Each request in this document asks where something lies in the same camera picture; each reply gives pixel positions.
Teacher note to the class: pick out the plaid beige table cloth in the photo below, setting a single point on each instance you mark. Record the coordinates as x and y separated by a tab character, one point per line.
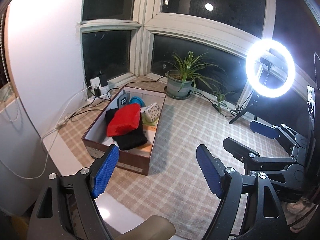
175	187

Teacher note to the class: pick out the yellow-green microfiber cloth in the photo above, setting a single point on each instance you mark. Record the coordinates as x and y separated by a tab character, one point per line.
146	122

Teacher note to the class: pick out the black fuzzy cloth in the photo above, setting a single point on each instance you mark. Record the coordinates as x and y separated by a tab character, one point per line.
133	139

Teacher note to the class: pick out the white power strip with chargers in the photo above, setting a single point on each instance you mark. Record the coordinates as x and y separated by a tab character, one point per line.
99	87

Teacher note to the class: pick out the potted spider plant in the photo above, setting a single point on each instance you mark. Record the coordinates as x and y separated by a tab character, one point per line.
186	73

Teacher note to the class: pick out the blue plastic funnel toy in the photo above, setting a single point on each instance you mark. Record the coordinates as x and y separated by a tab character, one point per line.
138	100

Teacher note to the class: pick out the dark red cardboard box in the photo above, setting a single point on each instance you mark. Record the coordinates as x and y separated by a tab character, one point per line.
97	142

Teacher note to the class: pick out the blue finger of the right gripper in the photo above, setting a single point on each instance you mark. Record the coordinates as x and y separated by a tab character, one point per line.
241	152
263	129

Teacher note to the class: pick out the beige chair back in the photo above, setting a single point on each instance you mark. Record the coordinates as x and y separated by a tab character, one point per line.
155	227

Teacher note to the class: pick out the black tripod stand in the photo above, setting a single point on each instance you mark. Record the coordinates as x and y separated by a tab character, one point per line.
253	102

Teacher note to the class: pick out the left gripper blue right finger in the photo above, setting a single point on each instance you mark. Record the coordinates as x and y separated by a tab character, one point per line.
264	217

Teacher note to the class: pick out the white window frame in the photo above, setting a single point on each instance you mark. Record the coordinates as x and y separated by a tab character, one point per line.
147	20

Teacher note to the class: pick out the grey printed plastic bag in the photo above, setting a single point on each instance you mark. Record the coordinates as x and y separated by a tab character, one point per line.
123	100

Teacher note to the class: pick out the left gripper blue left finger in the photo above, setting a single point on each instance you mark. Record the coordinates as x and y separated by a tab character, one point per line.
51	217

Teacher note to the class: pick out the red fabric pouch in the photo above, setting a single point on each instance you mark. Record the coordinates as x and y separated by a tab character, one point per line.
125	120

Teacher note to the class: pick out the white ring light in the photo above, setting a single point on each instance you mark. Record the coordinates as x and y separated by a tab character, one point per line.
269	57

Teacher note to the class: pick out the right hand in beige glove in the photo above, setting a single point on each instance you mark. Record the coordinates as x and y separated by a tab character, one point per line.
294	211

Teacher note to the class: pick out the white patterned tissue pack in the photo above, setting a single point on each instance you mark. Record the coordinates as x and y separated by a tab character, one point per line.
152	112

